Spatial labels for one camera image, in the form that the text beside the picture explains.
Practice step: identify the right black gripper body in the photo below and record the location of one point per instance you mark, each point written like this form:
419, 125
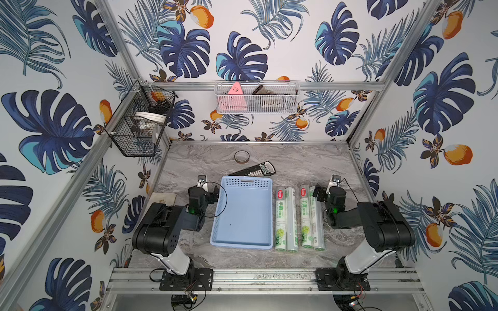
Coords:
320, 193

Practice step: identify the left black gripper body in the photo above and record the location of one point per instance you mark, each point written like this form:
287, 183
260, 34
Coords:
212, 195

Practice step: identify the plastic wrap roll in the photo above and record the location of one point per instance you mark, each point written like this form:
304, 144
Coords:
317, 221
280, 221
306, 223
291, 220

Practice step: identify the light blue plastic basket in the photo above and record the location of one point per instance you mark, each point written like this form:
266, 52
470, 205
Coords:
244, 214

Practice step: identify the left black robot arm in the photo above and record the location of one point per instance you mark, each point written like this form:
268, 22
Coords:
159, 231

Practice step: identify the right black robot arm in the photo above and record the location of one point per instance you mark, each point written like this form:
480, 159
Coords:
386, 231

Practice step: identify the beige work glove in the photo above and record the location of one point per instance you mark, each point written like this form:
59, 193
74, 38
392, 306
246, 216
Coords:
165, 198

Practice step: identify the pink triangle item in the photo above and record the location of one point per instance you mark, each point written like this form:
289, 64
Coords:
234, 101

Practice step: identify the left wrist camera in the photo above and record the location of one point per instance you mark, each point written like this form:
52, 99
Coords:
202, 182

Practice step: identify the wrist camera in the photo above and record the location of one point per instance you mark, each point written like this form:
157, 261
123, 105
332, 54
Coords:
335, 180
202, 182

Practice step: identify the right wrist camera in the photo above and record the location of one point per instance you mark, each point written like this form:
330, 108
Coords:
335, 180

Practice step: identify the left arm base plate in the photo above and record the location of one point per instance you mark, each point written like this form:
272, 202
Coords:
195, 279

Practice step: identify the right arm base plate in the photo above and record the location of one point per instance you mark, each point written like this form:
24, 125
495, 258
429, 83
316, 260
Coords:
338, 279

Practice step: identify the aluminium front rail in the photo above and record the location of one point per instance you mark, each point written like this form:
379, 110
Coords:
266, 281

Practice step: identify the white container in wire basket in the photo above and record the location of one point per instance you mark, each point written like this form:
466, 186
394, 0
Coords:
148, 123

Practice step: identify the black wire wall basket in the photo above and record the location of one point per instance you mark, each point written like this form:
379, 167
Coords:
123, 130

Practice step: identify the white mesh wall basket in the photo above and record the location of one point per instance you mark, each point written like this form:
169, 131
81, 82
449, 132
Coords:
274, 97

